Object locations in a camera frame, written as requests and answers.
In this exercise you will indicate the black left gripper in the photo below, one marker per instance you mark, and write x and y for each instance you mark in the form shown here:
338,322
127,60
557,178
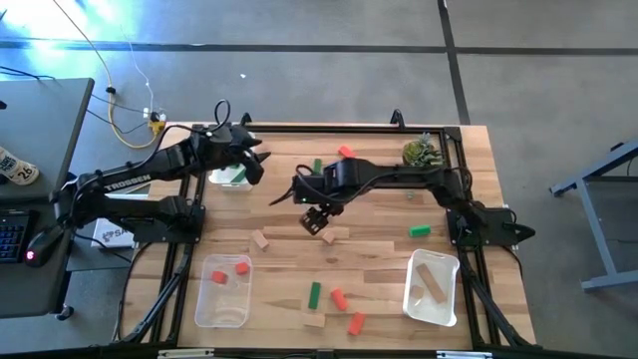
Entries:
224,144

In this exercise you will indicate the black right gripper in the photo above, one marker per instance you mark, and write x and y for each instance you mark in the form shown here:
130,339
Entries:
321,184

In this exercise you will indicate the green rectangular wooden block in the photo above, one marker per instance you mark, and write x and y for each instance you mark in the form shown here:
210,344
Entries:
314,295
317,167
238,175

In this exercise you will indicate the natural wooden cube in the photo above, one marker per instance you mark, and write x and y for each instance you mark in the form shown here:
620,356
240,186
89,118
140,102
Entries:
328,238
416,292

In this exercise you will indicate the natural rectangular wooden block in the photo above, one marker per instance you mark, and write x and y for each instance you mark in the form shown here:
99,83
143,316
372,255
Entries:
260,240
314,320

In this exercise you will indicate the red rectangular wooden block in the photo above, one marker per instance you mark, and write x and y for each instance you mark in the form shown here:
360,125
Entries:
346,151
339,299

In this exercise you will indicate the green wooden cylinder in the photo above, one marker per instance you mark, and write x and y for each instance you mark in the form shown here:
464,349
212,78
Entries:
419,231

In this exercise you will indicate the small red wooden block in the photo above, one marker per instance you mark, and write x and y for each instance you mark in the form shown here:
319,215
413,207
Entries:
219,277

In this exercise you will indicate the long natural wooden plank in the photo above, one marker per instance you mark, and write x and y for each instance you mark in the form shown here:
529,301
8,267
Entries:
431,283

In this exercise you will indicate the clear plastic bin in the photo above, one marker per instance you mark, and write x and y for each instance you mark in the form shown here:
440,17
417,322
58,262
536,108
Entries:
219,309

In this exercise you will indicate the white plastic bin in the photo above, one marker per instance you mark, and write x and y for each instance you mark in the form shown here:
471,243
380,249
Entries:
443,309
224,185

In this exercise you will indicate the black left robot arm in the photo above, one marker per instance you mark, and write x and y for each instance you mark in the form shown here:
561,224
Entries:
164,159

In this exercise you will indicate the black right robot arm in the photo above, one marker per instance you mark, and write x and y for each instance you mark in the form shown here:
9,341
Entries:
394,174

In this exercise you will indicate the power strip with plugs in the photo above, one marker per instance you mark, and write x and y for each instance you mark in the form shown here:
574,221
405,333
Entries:
155,120

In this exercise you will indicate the red wooden cylinder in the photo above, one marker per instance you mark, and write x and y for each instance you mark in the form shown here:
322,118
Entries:
356,324

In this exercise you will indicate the potted succulent plant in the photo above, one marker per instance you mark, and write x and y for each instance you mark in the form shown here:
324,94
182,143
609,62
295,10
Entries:
421,153

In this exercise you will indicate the white printed booklet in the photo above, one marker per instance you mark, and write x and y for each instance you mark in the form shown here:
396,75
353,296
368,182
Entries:
112,235

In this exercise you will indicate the grey desk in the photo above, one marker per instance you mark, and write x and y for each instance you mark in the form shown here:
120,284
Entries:
45,124

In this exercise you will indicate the black computer mouse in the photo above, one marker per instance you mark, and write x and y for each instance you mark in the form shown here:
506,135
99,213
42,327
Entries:
45,244

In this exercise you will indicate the black caster wheel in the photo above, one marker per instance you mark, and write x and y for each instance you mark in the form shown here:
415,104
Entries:
65,313

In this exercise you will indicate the black keyboard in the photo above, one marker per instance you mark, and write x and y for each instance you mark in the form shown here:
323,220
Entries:
12,237

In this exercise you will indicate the dark desk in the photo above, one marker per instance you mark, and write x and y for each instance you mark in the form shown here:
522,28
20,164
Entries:
30,289

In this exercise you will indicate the black frame clamp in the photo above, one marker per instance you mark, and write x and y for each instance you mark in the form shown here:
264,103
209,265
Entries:
244,119
397,118

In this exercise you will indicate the black aluminium table frame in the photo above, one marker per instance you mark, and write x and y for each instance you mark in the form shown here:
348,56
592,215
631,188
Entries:
299,128

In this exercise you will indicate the silver metal bracket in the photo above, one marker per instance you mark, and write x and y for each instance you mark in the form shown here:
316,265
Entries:
463,355
184,354

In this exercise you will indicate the grey metal table frame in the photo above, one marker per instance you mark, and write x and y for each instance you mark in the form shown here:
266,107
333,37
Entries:
608,280

